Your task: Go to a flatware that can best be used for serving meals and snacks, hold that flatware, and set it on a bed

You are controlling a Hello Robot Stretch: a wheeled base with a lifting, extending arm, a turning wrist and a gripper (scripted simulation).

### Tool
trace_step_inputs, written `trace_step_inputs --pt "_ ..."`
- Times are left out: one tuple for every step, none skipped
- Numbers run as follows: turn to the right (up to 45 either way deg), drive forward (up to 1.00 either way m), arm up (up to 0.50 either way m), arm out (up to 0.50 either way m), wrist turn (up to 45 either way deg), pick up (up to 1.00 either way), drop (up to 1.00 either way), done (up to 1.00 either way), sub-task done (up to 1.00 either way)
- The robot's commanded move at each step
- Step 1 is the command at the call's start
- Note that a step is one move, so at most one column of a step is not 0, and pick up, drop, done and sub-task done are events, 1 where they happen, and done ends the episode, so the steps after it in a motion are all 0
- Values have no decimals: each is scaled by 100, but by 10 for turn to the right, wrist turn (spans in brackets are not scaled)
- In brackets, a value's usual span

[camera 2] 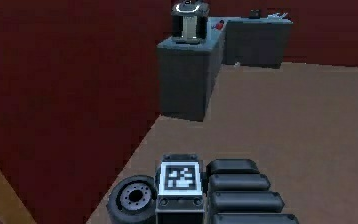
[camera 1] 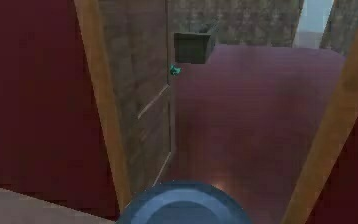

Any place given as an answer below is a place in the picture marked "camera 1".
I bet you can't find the blue round plate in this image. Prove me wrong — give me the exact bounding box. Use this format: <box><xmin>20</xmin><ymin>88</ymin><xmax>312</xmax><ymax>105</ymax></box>
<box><xmin>116</xmin><ymin>180</ymin><xmax>254</xmax><ymax>224</ymax></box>

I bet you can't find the small teal object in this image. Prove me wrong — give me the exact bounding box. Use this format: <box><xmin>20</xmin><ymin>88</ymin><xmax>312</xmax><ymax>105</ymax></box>
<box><xmin>169</xmin><ymin>64</ymin><xmax>182</xmax><ymax>77</ymax></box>

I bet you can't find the dark green square box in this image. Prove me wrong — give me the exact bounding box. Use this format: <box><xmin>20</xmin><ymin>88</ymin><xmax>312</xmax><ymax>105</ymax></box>
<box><xmin>173</xmin><ymin>31</ymin><xmax>217</xmax><ymax>65</ymax></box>

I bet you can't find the pale window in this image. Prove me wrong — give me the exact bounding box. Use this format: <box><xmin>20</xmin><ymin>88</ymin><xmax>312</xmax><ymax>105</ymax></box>
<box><xmin>292</xmin><ymin>0</ymin><xmax>335</xmax><ymax>50</ymax></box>

